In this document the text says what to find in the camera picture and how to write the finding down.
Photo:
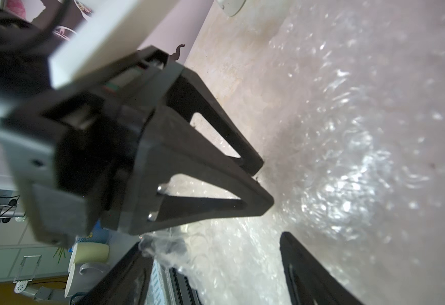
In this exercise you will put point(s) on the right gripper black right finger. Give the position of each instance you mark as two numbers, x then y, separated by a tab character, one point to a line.
307	280

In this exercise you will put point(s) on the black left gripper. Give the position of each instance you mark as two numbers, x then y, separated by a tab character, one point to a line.
72	149

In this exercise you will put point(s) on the clear bubble wrap sheet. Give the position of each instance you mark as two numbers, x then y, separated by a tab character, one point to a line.
345	102

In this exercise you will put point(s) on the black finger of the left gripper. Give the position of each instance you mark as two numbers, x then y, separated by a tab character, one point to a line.
169	174
190	95

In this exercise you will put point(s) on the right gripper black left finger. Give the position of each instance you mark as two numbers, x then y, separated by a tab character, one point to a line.
126	283

